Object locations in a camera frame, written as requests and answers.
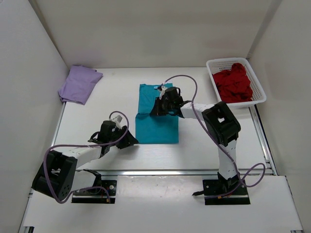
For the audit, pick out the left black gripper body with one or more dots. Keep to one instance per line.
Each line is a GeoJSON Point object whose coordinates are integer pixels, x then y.
{"type": "Point", "coordinates": [123, 140]}

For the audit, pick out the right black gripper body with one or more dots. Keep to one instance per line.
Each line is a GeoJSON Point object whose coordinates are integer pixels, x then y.
{"type": "Point", "coordinates": [160, 107]}

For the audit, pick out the teal t shirt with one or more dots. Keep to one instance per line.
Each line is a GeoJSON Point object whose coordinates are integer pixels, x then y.
{"type": "Point", "coordinates": [154, 129]}

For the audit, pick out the purple t shirt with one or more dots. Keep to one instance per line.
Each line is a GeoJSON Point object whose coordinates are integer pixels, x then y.
{"type": "Point", "coordinates": [79, 84]}

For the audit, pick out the red t shirt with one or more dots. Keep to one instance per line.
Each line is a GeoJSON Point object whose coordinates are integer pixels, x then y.
{"type": "Point", "coordinates": [233, 85]}

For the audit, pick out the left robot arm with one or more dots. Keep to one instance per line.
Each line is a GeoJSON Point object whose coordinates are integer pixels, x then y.
{"type": "Point", "coordinates": [58, 175]}

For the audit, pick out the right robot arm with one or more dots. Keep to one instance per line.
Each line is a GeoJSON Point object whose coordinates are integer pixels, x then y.
{"type": "Point", "coordinates": [219, 121]}

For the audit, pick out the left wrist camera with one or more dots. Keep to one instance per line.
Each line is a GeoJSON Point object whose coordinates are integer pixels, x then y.
{"type": "Point", "coordinates": [116, 119]}

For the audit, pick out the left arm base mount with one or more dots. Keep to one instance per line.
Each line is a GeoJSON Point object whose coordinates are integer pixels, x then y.
{"type": "Point", "coordinates": [90, 187]}

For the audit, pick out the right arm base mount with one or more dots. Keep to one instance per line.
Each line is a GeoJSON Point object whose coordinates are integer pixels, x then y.
{"type": "Point", "coordinates": [224, 192]}

